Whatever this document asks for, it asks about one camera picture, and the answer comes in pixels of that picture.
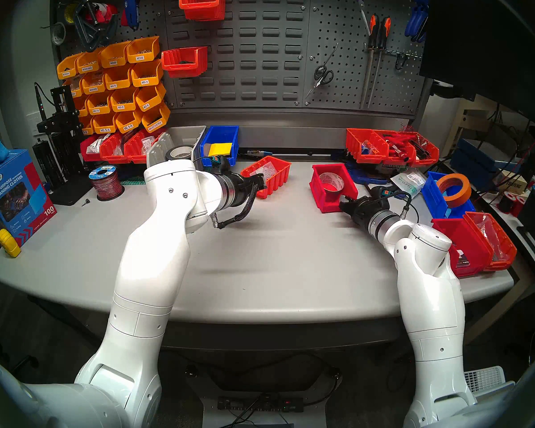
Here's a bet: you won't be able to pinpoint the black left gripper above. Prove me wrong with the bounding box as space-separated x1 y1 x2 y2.
232 173 266 208

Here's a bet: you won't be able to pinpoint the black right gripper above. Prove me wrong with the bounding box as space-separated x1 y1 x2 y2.
339 198 386 229

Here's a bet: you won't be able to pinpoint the clear bag of screws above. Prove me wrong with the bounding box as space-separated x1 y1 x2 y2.
252 162 278 182

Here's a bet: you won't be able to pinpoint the orange-red bin holding screw bag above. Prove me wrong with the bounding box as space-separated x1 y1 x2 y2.
241 155 292 199

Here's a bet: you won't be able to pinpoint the silver tape roll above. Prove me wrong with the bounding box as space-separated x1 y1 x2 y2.
319 172 345 194

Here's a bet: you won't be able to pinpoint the red bin holding tape roll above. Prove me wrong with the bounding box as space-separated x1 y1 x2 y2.
309 163 358 214

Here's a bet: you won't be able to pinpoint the large blue plastic bin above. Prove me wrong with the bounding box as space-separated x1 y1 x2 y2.
200 125 240 167

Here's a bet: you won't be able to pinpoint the plastic bag green print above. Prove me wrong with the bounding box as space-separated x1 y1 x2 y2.
390 171 427 198

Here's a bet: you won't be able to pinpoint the orange-red bin with blue packet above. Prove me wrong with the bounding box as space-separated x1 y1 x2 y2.
345 128 390 164

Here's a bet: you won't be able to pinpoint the orange-red bin with red tools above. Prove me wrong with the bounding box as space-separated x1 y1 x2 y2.
374 130 417 166

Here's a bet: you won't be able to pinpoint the grey plastic bin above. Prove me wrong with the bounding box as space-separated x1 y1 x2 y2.
146 125 207 164

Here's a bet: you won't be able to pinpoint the small blue plastic bin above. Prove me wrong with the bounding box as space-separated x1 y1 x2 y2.
421 171 476 219

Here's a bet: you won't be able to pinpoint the black tape roll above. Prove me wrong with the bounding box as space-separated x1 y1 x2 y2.
165 145 194 161

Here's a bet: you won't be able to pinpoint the orange tape roll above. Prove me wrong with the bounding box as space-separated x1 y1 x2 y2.
436 173 472 209

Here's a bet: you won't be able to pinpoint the small red parts bin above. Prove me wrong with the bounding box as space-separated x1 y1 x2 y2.
80 135 105 163
123 128 165 164
99 133 126 164

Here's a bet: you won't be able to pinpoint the dark red plastic bin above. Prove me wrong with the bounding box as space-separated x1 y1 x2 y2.
432 218 494 278

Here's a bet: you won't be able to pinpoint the dark blue crate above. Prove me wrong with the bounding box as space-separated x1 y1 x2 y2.
449 139 502 187

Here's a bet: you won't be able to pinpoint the grey pegboard panel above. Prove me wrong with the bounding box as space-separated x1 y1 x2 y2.
304 0 431 115
49 0 175 111

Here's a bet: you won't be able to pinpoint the crumpled clear plastic bag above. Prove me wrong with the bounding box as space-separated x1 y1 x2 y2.
477 215 506 260

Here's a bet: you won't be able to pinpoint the black pegboard hook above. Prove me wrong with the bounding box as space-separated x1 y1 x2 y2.
395 50 424 71

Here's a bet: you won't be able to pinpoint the white paper packet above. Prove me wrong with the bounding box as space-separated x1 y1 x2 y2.
87 135 110 155

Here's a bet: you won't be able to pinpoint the brown cardboard box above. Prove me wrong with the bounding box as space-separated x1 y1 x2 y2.
495 171 529 195

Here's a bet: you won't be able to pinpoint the blue spring clamps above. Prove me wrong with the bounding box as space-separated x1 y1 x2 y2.
404 0 430 43

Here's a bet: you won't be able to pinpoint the black metal stand device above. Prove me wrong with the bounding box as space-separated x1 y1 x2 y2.
33 82 93 206

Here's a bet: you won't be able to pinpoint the black power strip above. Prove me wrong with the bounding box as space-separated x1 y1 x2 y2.
216 395 305 413

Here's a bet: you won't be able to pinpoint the black monitor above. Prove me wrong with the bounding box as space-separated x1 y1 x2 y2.
419 0 535 136

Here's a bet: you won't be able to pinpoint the white grille device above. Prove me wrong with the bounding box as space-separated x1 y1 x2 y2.
464 366 516 401

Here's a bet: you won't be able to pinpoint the black and red clamp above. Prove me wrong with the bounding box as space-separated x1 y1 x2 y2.
65 0 119 52

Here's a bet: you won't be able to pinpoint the blue cleaning cloths box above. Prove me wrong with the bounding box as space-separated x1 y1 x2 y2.
0 140 57 247

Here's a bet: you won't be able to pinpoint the yellow plastic bottle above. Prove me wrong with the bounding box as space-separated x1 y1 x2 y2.
0 228 22 259

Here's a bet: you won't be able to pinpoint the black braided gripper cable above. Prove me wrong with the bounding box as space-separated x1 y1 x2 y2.
211 177 260 230

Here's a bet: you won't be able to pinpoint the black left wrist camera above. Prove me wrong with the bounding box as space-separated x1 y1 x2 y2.
210 155 233 176

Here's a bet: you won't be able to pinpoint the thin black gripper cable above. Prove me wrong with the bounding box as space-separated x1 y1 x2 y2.
386 189 422 222

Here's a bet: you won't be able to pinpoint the red handled tool pack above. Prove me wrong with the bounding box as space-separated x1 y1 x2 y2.
383 134 417 158

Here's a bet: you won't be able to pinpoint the orange-red bin with wires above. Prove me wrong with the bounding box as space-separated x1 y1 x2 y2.
401 132 440 167

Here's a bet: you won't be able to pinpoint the black handled scissors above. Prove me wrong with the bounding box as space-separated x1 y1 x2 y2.
305 43 339 99

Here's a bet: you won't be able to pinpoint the empty orange-red wall bin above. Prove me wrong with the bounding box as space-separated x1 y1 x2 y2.
178 0 227 21
161 46 209 78

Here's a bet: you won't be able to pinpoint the grey louvred wall panel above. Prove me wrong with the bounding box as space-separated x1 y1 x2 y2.
163 0 312 110

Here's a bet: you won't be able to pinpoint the red wire spool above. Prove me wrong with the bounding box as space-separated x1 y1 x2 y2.
89 165 125 202

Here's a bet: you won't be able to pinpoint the orange-handled screwdrivers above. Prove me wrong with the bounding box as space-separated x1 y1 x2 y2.
368 17 391 107

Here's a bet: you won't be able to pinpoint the orange black handled file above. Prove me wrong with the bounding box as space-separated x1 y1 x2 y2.
360 15 380 109

